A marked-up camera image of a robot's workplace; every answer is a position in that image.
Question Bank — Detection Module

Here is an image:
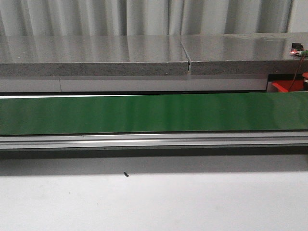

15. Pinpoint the aluminium conveyor side rail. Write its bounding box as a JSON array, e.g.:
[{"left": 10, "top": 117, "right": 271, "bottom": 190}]
[{"left": 0, "top": 131, "right": 308, "bottom": 150}]

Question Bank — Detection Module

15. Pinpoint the small sensor circuit board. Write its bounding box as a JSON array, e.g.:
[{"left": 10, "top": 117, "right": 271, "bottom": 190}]
[{"left": 290, "top": 42, "right": 308, "bottom": 56}]

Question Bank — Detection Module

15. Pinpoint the green conveyor belt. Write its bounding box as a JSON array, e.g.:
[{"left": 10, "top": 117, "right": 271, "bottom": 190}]
[{"left": 0, "top": 92, "right": 308, "bottom": 135}]

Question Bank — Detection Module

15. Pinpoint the thin red orange wire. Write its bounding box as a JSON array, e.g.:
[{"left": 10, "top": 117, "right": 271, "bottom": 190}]
[{"left": 288, "top": 54, "right": 306, "bottom": 92}]

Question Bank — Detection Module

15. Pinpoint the grey stone countertop slab right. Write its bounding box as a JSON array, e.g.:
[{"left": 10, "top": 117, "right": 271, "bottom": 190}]
[{"left": 180, "top": 32, "right": 308, "bottom": 75}]

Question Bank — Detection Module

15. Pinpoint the red plastic bin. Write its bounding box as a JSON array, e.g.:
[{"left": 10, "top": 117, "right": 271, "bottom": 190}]
[{"left": 271, "top": 80, "right": 307, "bottom": 93}]

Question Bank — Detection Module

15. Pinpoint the grey stone countertop slab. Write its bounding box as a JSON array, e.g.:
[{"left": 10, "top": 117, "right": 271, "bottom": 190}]
[
  {"left": 0, "top": 36, "right": 189, "bottom": 77},
  {"left": 180, "top": 32, "right": 308, "bottom": 75}
]

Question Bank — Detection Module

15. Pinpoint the grey pleated curtain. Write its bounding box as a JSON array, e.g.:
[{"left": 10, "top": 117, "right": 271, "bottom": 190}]
[{"left": 0, "top": 0, "right": 308, "bottom": 36}]

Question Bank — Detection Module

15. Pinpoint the push button base edge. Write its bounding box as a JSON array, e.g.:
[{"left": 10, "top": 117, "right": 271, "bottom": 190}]
[{"left": 302, "top": 72, "right": 308, "bottom": 91}]

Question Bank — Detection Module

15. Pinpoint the grey stone countertop slab left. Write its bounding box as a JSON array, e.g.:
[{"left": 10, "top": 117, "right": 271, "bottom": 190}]
[{"left": 0, "top": 36, "right": 189, "bottom": 77}]

